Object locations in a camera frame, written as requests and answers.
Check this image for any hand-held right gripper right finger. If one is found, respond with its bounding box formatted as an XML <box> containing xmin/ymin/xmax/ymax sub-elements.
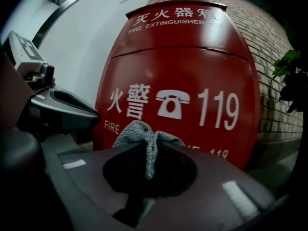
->
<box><xmin>113</xmin><ymin>142</ymin><xmax>277</xmax><ymax>231</ymax></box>

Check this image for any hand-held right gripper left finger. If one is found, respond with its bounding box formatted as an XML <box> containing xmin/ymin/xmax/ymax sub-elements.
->
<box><xmin>39</xmin><ymin>140</ymin><xmax>150</xmax><ymax>231</ymax></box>

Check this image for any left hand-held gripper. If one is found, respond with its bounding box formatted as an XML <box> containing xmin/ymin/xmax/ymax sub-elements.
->
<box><xmin>1</xmin><ymin>30</ymin><xmax>101</xmax><ymax>131</ymax></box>

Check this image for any grey cloth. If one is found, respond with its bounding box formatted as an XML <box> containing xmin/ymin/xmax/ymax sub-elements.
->
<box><xmin>112</xmin><ymin>119</ymin><xmax>186</xmax><ymax>181</ymax></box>

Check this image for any red fire extinguisher box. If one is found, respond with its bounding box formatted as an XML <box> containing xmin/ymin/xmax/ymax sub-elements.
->
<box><xmin>94</xmin><ymin>0</ymin><xmax>262</xmax><ymax>172</ymax></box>

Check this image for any green leafy plant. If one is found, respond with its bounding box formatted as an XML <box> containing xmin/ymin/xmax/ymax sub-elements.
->
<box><xmin>272</xmin><ymin>23</ymin><xmax>308</xmax><ymax>114</ymax></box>

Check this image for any dark metal wall strip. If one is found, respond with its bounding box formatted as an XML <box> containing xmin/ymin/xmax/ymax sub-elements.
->
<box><xmin>32</xmin><ymin>0</ymin><xmax>112</xmax><ymax>48</ymax></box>

